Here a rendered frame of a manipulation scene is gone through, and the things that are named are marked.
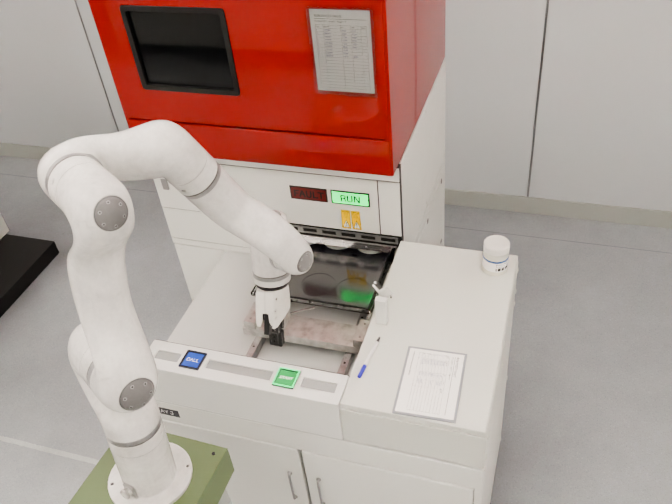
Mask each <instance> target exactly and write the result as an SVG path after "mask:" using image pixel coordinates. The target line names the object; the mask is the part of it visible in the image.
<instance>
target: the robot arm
mask: <svg viewBox="0 0 672 504"><path fill-rule="evenodd" d="M37 176H38V181H39V184H40V186H41V188H42V189H43V191H44V192H45V193H46V195H47V196H48V197H49V198H50V199H51V200H52V201H53V202H54V203H55V204H56V205H57V206H58V207H59V208H60V209H61V210H62V211H63V212H64V214H65V215H66V217H67V219H68V221H69V223H70V226H71V228H72V232H73V245H72V248H71V249H70V251H69V253H68V256H67V270H68V276H69V281H70V286H71V291H72V295H73V299H74V303H75V306H76V310H77V313H78V316H79V319H80V322H81V324H80V325H79V326H77V327H76V328H75V329H74V331H73V332H72V334H71V335H70V338H69V341H68V357H69V361H70V364H71V367H72V369H73V371H74V374H75V376H76V378H77V380H78V382H79V384H80V386H81V388H82V389H83V391H84V393H85V395H86V397H87V399H88V401H89V402H90V404H91V406H92V408H93V410H94V412H95V414H96V415H97V417H98V419H99V421H100V424H101V426H102V429H103V432H104V434H105V437H106V439H107V442H108V445H109V447H110V450H111V453H112V455H113V458H114V461H115V463H116V464H115V465H114V467H113V469H112V470H111V473H110V475H109V479H108V491H109V495H110V497H111V499H112V501H113V503H114V504H173V503H174V502H176V501H177V500H178V499H179V498H180V497H181V496H182V495H183V494H184V492H185V491H186V490H187V488H188V486H189V484H190V482H191V478H192V473H193V468H192V462H191V460H190V457H189V455H188V454H187V452H186V451H185V450H184V449H183V448H181V447H180V446H178V445H176V444H174V443H170V442H169V441H168V437H167V434H166V431H165V427H164V424H163V420H162V417H161V414H160V410H159V407H158V404H157V401H156V399H155V396H154V394H155V392H156V389H157V385H158V372H157V367H156V364H155V360H154V357H153V355H152V352H151V349H150V347H149V344H148V342H147V339H146V336H145V334H144V331H143V329H142V326H141V324H140V322H139V319H138V317H137V314H136V311H135V308H134V305H133V302H132V299H131V295H130V291H129V286H128V279H127V271H126V263H125V249H126V244H127V241H128V239H129V237H130V236H131V234H132V232H133V229H134V224H135V215H134V208H133V203H132V200H131V197H130V195H129V193H128V191H127V189H126V188H125V186H124V185H123V184H122V183H121V182H120V181H137V180H149V179H156V178H165V179H166V180H167V181H168V182H169V183H170V184H171V185H172V186H174V187H175V188H176V189H177V190H178V191H179V192H180V193H181V194H182V195H183V196H185V197H186V198H187V199H188V200H189V201H190V202H191V203H192V204H194V205H195V206H196V207H197V208H198V209H199V210H200V211H202V212H203V213H204V214H205V215H206V216H207V217H209V218H210V219H211V220H212V221H213V222H215V223H216V224H217V225H219V226H220V227H222V228H223V229H225V230H226V231H228V232H230V233H232V234H233V235H235V236H237V237H238V238H240V239H242V240H243V241H245V242H246V243H248V244H250V252H251V262H252V273H253V281H254V283H255V284H256V286H257V289H256V324H257V326H258V327H261V325H262V324H263V323H264V334H265V335H269V340H270V345H274V346H280V347H282V346H283V344H284V343H285V338H284V329H283V328H284V317H285V316H286V314H287V313H288V311H289V309H290V293H289V285H288V284H289V281H290V279H291V274H292V275H301V274H304V273H306V272H307V271H308V270H309V269H310V268H311V266H312V263H313V252H312V249H311V247H310V245H309V244H308V242H307V241H306V240H305V239H304V238H303V236H302V235H301V234H300V233H299V232H298V231H297V230H296V229H295V228H294V227H293V226H292V225H291V224H290V223H289V222H288V221H287V216H286V214H285V213H283V212H282V211H279V210H275V209H271V208H269V207H268V206H266V205H265V204H263V203H262V202H260V201H258V200H257V199H255V198H254V197H252V196H251V195H249V194H248V193H247V192H246V191H244V190H243V189H242V188H241V187H240V185H239V184H238V183H237V182H236V181H235V180H234V179H233V178H232V177H231V176H230V175H229V174H228V173H227V172H226V171H225V170H224V169H223V167H222V166H221V165H220V164H219V163H218V162H217V161H216V160H215V159H214V158H213V157H212V156H211V155H210V154H209V153H208V152H207V151H206V150H205V149H204V148H203V147H202V146H201V145H200V144H199V143H198V142H197V141H196V140H195V139H194V138H193V137H192V136H191V135H190V134H189V133H188V132H187V131H186V130H185V129H184V128H182V127H181V126H180V125H178V124H176V123H174V122H171V121H168V120H154V121H150V122H146V123H144V124H141V125H138V126H135V127H133V128H130V129H127V130H123V131H120V132H115V133H110V134H100V135H88V136H81V137H76V138H72V139H69V140H66V141H64V142H62V143H60V144H58V145H56V146H54V147H53V148H51V149H50V150H49V151H48V152H47V153H45V154H44V156H43V157H42V158H41V160H40V162H39V164H38V168H37Z"/></svg>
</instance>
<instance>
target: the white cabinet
mask: <svg viewBox="0 0 672 504"><path fill-rule="evenodd" d="M514 306H515V301H514V302H513V307H512V313H511V319H510V324H509V330H508V336H507V341H506V347H505V353H504V358H503V368H502V370H501V375H500V381H499V387H498V392H497V398H496V404H495V410H494V415H493V421H492V427H491V432H490V438H489V444H488V449H487V460H486V461H485V466H484V468H483V469H481V468H477V467H472V466H467V465H463V464H458V463H453V462H449V461H444V460H439V459H435V458H430V457H425V456H421V455H416V454H411V453H407V452H402V451H397V450H392V449H388V448H383V447H378V446H374V445H369V444H364V443H360V442H355V441H350V440H346V439H344V440H343V441H341V440H337V439H332V438H327V437H323V436H318V435H313V434H309V433H304V432H299V431H295V430H290V429H286V428H281V427H276V426H272V425H267V424H262V423H258V422H253V421H248V420H244V419H239V418H234V417H230V416H225V415H220V414H216V413H211V412H206V411H202V410H197V409H193V408H188V407H183V406H179V405H174V404H169V403H165V402H160V401H157V404H158V407H159V410H160V414H161V417H162V420H163V424H164V427H165V431H166V432H167V433H171V434H174V435H178V436H182V437H186V438H190V439H194V440H197V441H201V442H205V443H209V444H213V445H217V446H220V447H224V448H228V451H229V454H230V457H231V460H232V463H233V467H234V472H233V474H232V476H231V478H230V480H229V482H228V484H227V486H226V491H227V493H228V495H229V497H230V499H231V501H232V504H490V500H491V494H492V488H493V482H494V476H495V470H496V464H497V457H498V451H499V445H500V441H501V430H502V420H503V409H504V399H505V389H506V380H507V378H508V376H507V369H508V359H509V349H510V339H511V329H512V319H513V309H514Z"/></svg>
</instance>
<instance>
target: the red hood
mask: <svg viewBox="0 0 672 504"><path fill-rule="evenodd" d="M88 3H89V6H90V9H91V12H92V15H93V18H94V21H95V24H96V27H97V31H98V34H99V37H100V40H101V43H102V46H103V49H104V52H105V56H106V59H107V62H108V65H109V68H110V71H111V74H112V77H113V81H114V84H115V87H116V90H117V93H118V96H119V99H120V102H121V106H122V109H123V112H124V115H125V118H126V121H127V124H128V127H129V129H130V128H133V127H135V126H138V125H141V124H144V123H146V122H150V121H154V120H168V121H171V122H174V123H176V124H178V125H180V126H181V127H182V128H184V129H185V130H186V131H187V132H188V133H189V134H190V135H191V136H192V137H193V138H194V139H195V140H196V141H197V142H198V143H199V144H200V145H201V146H202V147H203V148H204V149H205V150H206V151H207V152H208V153H209V154H210V155H211V156H212V157H213V158H214V159H224V160H234V161H244V162H254V163H264V164H274V165H284V166H294V167H304V168H314V169H324V170H334V171H344V172H354V173H364V174H374V175H383V176H394V174H395V171H396V169H397V167H398V164H399V162H400V160H401V157H402V155H403V153H404V150H405V148H406V146H407V144H408V141H409V139H410V137H411V134H412V132H413V130H414V127H415V125H416V123H417V120H418V118H419V116H420V113H421V111H422V109H423V107H424V104H425V102H426V100H427V97H428V95H429V93H430V90H431V88H432V86H433V83H434V81H435V79H436V76H437V74H438V72H439V70H440V67H441V65H442V63H443V60H444V58H445V18H446V0H88Z"/></svg>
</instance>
